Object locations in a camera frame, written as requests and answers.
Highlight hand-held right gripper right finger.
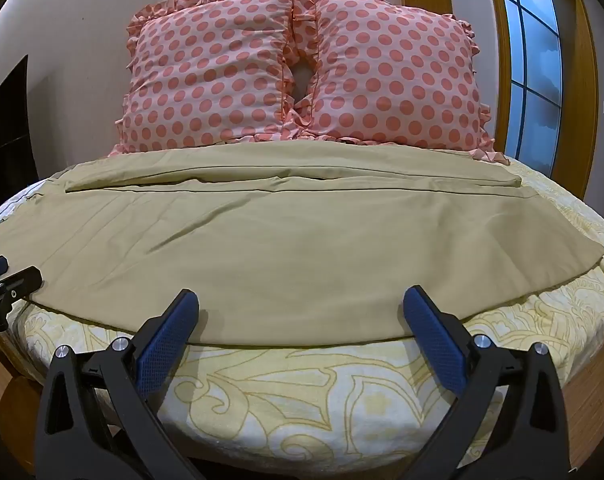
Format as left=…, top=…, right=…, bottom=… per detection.
left=402, top=285, right=578, bottom=480

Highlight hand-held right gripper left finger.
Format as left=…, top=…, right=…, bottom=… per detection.
left=34, top=288, right=200, bottom=480

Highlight khaki pants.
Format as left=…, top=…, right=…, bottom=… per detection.
left=0, top=142, right=604, bottom=349

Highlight yellow floral bed sheet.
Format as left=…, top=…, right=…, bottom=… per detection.
left=0, top=157, right=604, bottom=473

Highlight dark cabinet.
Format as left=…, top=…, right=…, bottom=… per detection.
left=0, top=55, right=38, bottom=213

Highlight pink polka dot pillow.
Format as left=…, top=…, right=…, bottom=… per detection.
left=287, top=0, right=513, bottom=166
left=108, top=0, right=303, bottom=157

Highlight wooden framed window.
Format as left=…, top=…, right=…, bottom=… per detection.
left=484, top=0, right=600, bottom=196

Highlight wooden bed frame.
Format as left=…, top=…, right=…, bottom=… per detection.
left=0, top=325, right=604, bottom=476

